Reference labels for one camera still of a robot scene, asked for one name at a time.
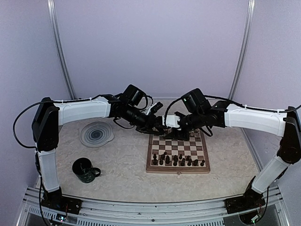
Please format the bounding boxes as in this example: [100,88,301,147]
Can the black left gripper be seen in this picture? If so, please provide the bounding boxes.
[123,105,165,135]

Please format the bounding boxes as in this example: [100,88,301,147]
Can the dark queen piece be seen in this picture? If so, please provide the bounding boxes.
[165,155,170,164]

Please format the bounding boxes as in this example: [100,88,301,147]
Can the dark king piece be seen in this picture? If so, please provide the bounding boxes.
[180,158,186,166]

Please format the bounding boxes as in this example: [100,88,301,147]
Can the dark bishop piece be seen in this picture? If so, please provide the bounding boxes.
[186,156,192,166]

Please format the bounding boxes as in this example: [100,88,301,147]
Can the dark rook piece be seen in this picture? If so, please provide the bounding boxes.
[193,159,198,166]
[152,159,158,165]

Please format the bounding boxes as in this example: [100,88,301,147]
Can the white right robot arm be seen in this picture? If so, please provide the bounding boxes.
[162,88,301,209]

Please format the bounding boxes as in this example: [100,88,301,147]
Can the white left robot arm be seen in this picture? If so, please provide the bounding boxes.
[32,85,164,210]

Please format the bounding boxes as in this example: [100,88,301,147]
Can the wooden folding chess board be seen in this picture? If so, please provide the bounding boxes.
[146,129,211,174]

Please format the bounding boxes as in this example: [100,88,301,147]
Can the white blue swirl plate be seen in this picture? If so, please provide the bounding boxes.
[79,121,114,148]

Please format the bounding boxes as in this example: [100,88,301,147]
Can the dark green mug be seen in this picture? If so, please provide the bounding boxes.
[72,158,101,183]

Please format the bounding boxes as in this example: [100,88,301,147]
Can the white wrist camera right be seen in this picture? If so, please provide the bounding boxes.
[162,115,181,129]

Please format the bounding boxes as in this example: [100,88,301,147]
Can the aluminium frame rail front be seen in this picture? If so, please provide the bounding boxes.
[16,186,290,226]

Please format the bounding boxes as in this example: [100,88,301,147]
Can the aluminium corner post right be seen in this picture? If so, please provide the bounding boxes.
[228,0,256,100]

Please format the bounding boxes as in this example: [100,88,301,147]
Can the aluminium corner post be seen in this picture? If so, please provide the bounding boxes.
[228,0,256,100]
[47,0,77,99]

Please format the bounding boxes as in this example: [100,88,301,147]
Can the aluminium corner post left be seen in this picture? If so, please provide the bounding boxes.
[47,0,77,99]

